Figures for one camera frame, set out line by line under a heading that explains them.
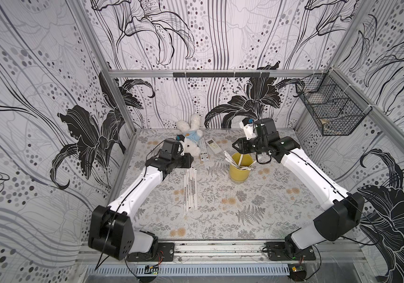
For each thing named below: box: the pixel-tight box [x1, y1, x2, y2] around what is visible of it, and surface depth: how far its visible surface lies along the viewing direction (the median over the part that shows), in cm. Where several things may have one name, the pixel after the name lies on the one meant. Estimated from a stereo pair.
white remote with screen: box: [205, 137, 223, 155], surface depth 110 cm
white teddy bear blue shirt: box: [176, 113, 204, 157], surface depth 104 cm
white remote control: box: [197, 136, 210, 161], surface depth 106 cm
